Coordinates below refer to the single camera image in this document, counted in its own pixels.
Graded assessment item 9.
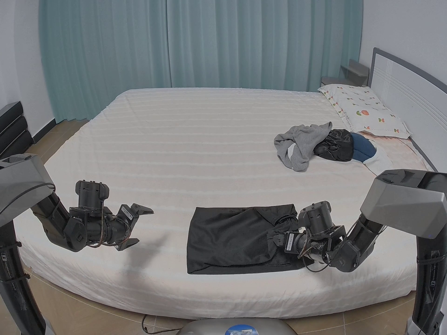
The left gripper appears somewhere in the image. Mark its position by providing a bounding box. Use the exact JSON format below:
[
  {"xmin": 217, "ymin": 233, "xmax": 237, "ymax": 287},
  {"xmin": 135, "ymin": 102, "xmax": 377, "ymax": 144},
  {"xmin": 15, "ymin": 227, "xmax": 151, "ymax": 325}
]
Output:
[{"xmin": 104, "ymin": 203, "xmax": 154, "ymax": 251}]

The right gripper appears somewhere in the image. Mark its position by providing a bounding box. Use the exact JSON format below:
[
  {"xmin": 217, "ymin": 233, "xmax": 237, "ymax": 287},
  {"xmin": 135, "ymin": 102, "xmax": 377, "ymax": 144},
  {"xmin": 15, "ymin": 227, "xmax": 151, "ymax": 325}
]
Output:
[{"xmin": 284, "ymin": 231, "xmax": 310, "ymax": 256}]

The black T-shirt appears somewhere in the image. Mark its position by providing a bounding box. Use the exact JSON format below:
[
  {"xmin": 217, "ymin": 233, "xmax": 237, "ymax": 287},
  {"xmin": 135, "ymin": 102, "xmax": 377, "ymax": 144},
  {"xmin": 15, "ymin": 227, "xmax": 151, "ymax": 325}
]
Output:
[{"xmin": 186, "ymin": 204, "xmax": 307, "ymax": 275}]

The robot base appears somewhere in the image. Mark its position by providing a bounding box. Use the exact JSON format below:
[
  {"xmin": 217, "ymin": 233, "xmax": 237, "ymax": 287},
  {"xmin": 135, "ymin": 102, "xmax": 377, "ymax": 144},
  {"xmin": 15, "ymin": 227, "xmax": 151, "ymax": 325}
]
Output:
[{"xmin": 35, "ymin": 317, "xmax": 431, "ymax": 335}]

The bed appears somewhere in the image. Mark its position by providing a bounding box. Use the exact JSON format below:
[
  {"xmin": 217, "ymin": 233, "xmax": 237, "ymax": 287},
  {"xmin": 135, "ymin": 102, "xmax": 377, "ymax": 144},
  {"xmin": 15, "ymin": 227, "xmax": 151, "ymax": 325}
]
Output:
[{"xmin": 16, "ymin": 47, "xmax": 447, "ymax": 321}]

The grey garment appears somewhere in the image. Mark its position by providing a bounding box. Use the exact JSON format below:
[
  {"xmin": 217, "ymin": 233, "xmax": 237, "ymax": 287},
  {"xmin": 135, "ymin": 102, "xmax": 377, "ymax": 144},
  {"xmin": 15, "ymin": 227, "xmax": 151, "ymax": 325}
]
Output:
[{"xmin": 273, "ymin": 121, "xmax": 333, "ymax": 172}]

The shiny black garment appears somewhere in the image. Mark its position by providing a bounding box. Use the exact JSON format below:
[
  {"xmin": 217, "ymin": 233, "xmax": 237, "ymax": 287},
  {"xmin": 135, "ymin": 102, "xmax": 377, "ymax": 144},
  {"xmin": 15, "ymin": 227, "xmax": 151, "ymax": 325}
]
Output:
[{"xmin": 313, "ymin": 128, "xmax": 354, "ymax": 162}]

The blue and white garment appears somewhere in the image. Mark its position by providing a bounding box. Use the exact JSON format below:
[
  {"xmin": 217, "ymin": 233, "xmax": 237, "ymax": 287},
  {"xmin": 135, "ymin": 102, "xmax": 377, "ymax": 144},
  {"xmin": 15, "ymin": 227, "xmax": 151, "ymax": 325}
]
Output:
[{"xmin": 351, "ymin": 132, "xmax": 393, "ymax": 176}]

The white printed pillow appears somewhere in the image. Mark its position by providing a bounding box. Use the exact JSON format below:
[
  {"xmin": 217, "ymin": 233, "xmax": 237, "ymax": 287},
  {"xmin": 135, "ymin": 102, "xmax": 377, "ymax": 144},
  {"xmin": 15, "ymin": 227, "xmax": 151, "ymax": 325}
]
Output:
[{"xmin": 318, "ymin": 83, "xmax": 411, "ymax": 139}]

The black chest of drawers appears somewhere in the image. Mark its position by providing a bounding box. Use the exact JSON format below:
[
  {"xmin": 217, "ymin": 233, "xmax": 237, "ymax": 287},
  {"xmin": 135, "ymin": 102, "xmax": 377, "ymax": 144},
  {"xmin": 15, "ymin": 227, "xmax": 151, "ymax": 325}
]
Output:
[{"xmin": 0, "ymin": 101, "xmax": 34, "ymax": 158}]

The grey bedside table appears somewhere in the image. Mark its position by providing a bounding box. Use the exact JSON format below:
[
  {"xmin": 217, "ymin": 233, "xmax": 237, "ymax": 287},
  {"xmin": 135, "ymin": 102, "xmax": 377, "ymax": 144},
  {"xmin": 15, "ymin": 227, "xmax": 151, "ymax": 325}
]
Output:
[{"xmin": 321, "ymin": 59, "xmax": 370, "ymax": 87}]

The blue-green curtain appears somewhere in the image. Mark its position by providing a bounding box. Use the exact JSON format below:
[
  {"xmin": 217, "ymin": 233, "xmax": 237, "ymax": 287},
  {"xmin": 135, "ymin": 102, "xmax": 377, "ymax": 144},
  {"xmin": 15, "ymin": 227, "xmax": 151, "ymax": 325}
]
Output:
[
  {"xmin": 166, "ymin": 0, "xmax": 364, "ymax": 92},
  {"xmin": 38, "ymin": 0, "xmax": 172, "ymax": 123}
]

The black cable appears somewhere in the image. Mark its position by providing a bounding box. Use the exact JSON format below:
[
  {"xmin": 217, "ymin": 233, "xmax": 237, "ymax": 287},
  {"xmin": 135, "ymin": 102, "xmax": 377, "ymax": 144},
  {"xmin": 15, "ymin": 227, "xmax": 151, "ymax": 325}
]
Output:
[{"xmin": 141, "ymin": 314, "xmax": 183, "ymax": 335}]

